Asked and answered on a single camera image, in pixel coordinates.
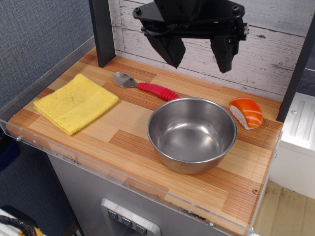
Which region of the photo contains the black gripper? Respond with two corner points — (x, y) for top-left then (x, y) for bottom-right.
(132, 0), (249, 73)

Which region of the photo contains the silver metal bowl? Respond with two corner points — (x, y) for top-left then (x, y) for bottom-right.
(147, 97), (237, 175)

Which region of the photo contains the salmon nigiri sushi toy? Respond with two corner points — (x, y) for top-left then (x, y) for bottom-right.
(229, 97), (263, 130)

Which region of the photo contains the yellow folded cloth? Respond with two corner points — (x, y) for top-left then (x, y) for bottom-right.
(33, 74), (119, 136)

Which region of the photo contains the white aluminium side block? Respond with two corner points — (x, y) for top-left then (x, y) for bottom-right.
(269, 92), (315, 198)

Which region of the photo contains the silver toy fridge cabinet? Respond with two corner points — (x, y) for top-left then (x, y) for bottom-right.
(49, 155), (248, 236)

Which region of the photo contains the grey dispenser button panel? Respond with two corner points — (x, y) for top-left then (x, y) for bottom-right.
(100, 198), (161, 236)

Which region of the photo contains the yellow object bottom left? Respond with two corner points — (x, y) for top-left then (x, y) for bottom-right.
(34, 228), (44, 236)

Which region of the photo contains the red handled metal spoon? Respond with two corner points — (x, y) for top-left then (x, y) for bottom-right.
(113, 72), (179, 101)

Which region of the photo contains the black right frame post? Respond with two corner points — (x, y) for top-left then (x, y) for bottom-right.
(276, 16), (315, 122)

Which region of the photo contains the black frame post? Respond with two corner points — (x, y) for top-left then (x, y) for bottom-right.
(276, 16), (315, 122)
(89, 0), (116, 67)

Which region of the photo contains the black left frame post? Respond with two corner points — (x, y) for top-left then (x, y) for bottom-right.
(89, 0), (116, 67)

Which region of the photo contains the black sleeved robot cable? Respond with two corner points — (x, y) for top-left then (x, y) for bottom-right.
(0, 215), (37, 236)

